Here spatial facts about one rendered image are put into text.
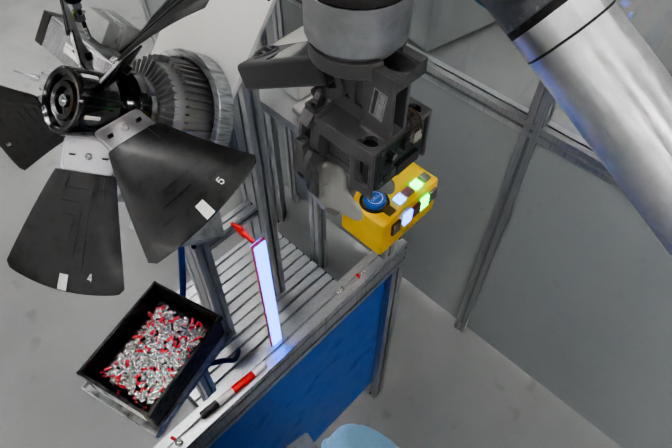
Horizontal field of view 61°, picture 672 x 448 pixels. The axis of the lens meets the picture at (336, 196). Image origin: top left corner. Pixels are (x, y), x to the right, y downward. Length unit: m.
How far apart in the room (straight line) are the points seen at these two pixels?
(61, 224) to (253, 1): 0.55
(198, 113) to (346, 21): 0.80
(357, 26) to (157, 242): 0.61
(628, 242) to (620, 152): 0.95
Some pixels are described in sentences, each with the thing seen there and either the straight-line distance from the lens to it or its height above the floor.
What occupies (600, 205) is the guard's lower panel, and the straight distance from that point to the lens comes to 1.39.
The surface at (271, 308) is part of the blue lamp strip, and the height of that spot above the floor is 1.00.
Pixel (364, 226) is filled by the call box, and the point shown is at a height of 1.04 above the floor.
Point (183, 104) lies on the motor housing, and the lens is 1.12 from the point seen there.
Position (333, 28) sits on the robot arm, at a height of 1.66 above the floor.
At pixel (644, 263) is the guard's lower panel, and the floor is 0.80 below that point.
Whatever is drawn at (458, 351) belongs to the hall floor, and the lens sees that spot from 2.09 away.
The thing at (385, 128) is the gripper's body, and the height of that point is 1.58.
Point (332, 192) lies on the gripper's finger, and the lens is 0.52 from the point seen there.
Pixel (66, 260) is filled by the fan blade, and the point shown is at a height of 0.98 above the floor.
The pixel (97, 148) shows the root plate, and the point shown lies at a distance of 1.13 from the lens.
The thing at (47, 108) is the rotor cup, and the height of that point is 1.20.
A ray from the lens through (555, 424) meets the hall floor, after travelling 2.08.
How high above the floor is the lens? 1.87
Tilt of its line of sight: 51 degrees down
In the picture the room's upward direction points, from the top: straight up
